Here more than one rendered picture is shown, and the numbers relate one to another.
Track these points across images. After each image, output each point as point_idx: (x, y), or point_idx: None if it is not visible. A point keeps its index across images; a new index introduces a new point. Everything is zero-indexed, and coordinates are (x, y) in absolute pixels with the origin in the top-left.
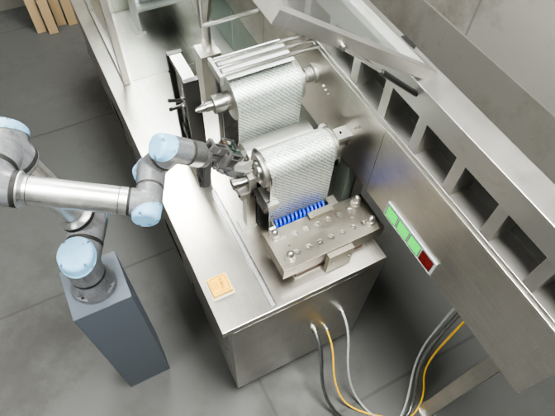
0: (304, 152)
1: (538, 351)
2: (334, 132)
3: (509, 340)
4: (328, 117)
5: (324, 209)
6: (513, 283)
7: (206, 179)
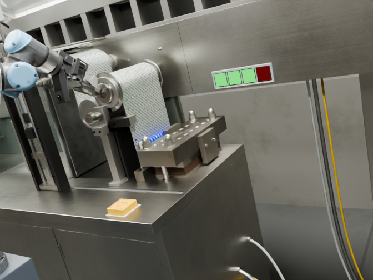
0: (132, 69)
1: (365, 8)
2: None
3: (349, 34)
4: None
5: (173, 125)
6: None
7: (64, 90)
